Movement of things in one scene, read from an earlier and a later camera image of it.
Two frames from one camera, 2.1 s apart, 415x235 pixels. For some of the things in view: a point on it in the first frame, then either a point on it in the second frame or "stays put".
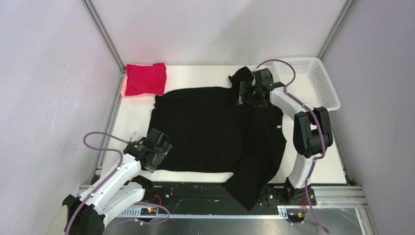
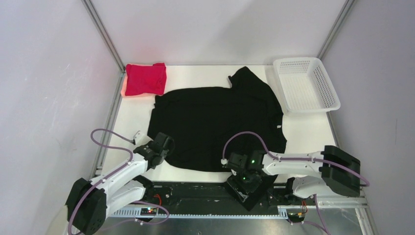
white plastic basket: [311, 85] stays put
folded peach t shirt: [140, 95] stays put
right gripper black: [243, 89] → [234, 181]
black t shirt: [209, 132] stays put
